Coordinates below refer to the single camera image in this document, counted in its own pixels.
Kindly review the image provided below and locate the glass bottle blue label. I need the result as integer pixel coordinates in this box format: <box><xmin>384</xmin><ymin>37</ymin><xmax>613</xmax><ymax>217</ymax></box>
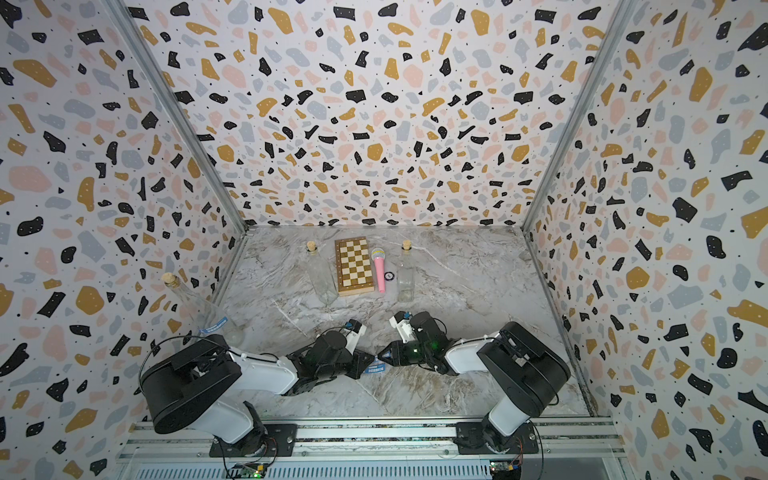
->
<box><xmin>306</xmin><ymin>241</ymin><xmax>338</xmax><ymax>306</ymax></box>
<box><xmin>162</xmin><ymin>272</ymin><xmax>245</xmax><ymax>347</ymax></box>

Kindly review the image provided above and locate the wooden chessboard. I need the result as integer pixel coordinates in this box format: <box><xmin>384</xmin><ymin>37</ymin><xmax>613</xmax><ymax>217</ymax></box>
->
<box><xmin>334</xmin><ymin>237</ymin><xmax>375</xmax><ymax>296</ymax></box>

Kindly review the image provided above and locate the left metal corner post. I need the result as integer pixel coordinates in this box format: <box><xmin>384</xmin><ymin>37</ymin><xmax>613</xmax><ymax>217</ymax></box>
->
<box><xmin>101</xmin><ymin>0</ymin><xmax>248</xmax><ymax>235</ymax></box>

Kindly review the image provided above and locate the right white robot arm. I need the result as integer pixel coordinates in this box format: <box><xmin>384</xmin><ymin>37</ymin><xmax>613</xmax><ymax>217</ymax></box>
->
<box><xmin>377</xmin><ymin>311</ymin><xmax>570</xmax><ymax>455</ymax></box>

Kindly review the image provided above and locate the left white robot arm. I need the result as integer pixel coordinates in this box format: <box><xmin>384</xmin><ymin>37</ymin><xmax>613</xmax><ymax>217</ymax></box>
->
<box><xmin>139</xmin><ymin>321</ymin><xmax>375</xmax><ymax>457</ymax></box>

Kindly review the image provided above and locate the pink toy microphone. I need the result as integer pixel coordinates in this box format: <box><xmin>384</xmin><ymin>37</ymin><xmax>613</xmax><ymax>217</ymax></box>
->
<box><xmin>370</xmin><ymin>247</ymin><xmax>386</xmax><ymax>293</ymax></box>

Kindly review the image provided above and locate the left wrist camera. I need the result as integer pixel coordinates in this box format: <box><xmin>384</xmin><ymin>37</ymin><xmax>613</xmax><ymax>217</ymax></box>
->
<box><xmin>342</xmin><ymin>319</ymin><xmax>367</xmax><ymax>354</ymax></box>

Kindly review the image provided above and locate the metal corner post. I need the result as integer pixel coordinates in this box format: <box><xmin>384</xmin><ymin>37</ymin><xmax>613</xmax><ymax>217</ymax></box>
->
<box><xmin>520</xmin><ymin>0</ymin><xmax>637</xmax><ymax>234</ymax></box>
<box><xmin>101</xmin><ymin>0</ymin><xmax>248</xmax><ymax>235</ymax></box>

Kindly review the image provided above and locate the glass bottle blue label back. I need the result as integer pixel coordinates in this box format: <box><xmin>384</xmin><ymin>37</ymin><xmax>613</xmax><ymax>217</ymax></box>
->
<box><xmin>306</xmin><ymin>241</ymin><xmax>338</xmax><ymax>306</ymax></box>

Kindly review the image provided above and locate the right metal corner post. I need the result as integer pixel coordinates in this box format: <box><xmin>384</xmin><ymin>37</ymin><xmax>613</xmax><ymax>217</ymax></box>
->
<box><xmin>520</xmin><ymin>0</ymin><xmax>637</xmax><ymax>234</ymax></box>

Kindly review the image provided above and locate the clear glass bottle with cork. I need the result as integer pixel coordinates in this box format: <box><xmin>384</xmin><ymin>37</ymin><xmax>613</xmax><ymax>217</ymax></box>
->
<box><xmin>396</xmin><ymin>240</ymin><xmax>415</xmax><ymax>303</ymax></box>

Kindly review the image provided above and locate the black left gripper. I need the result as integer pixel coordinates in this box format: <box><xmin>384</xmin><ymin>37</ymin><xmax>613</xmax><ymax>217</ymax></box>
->
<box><xmin>317</xmin><ymin>348</ymin><xmax>378</xmax><ymax>383</ymax></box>

